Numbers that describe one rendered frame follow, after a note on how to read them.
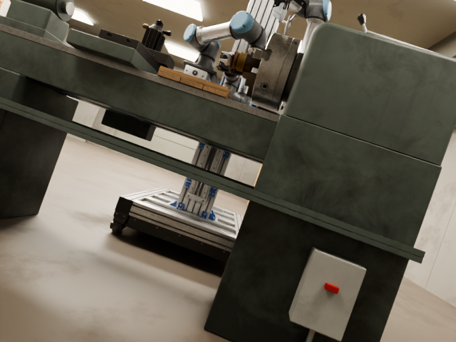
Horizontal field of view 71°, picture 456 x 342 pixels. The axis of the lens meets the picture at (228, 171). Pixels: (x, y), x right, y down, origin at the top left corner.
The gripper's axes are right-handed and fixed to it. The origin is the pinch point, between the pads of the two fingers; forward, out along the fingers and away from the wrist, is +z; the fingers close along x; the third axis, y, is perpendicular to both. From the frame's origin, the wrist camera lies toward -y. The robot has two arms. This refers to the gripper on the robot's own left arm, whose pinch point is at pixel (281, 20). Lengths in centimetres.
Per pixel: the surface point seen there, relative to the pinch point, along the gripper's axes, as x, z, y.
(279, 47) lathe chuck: 17.3, 26.6, -6.0
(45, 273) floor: 9, 140, 46
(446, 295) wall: -306, 65, -277
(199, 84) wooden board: 15, 51, 19
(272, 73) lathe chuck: 14.7, 36.9, -6.9
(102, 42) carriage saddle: 20, 50, 62
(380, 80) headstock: 23, 32, -46
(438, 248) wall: -336, 5, -271
